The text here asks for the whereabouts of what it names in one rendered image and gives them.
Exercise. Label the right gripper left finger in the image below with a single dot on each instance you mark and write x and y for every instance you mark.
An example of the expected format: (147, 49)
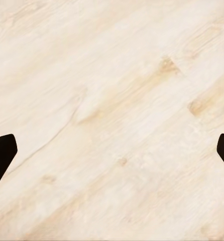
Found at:
(8, 150)

